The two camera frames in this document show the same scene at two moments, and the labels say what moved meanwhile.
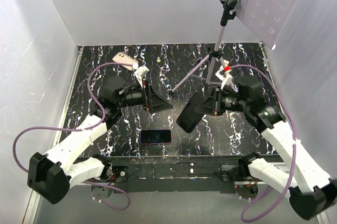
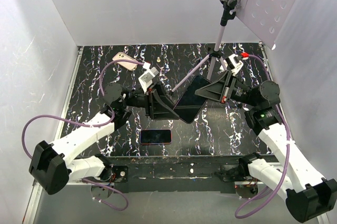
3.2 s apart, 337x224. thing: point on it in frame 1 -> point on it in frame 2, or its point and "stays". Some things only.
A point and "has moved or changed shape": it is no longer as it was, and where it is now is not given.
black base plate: (176, 174) stays
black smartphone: (189, 118) has moved or changed shape
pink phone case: (121, 57) stays
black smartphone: (154, 136) stays
